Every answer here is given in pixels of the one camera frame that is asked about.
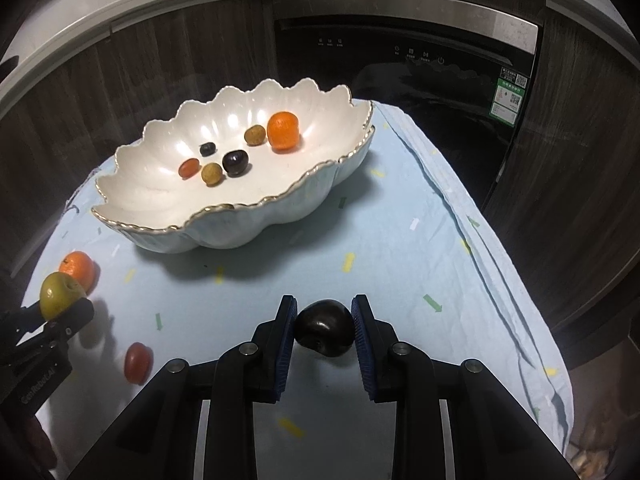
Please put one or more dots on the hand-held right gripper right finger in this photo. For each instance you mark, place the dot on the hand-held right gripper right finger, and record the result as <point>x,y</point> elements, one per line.
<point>362,350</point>

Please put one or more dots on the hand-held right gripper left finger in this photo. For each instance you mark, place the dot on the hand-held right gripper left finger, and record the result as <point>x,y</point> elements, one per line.
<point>282,350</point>

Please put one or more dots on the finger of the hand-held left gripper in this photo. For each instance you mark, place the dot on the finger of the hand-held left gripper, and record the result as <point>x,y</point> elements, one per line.
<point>25,320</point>
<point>75,317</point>

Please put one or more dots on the dark purple plum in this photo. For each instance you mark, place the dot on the dark purple plum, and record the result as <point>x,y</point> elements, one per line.
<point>322,327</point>

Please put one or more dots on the white scalloped bowl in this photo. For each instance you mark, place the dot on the white scalloped bowl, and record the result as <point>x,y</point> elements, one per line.
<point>150,185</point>

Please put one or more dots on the dark purple grape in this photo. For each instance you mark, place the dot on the dark purple grape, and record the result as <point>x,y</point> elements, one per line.
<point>235,162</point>

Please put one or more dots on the small black grape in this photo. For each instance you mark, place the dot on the small black grape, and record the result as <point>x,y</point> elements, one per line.
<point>207,149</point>

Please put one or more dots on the orange mandarin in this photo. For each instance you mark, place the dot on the orange mandarin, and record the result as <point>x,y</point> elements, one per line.
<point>80,266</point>
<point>283,131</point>

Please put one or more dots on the person's left hand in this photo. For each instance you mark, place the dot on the person's left hand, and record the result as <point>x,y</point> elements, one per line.
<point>27,447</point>

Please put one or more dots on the light blue tablecloth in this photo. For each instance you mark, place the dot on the light blue tablecloth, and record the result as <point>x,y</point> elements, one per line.
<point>400,240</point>

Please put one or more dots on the dark wooden cabinet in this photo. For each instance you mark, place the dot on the dark wooden cabinet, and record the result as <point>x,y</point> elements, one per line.
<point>575,135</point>
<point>125,70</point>

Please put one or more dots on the black dishwasher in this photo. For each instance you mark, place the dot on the black dishwasher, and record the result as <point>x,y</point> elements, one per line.
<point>400,90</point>

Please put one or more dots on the green white label sticker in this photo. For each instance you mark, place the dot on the green white label sticker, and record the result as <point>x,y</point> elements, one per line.
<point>510,92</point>

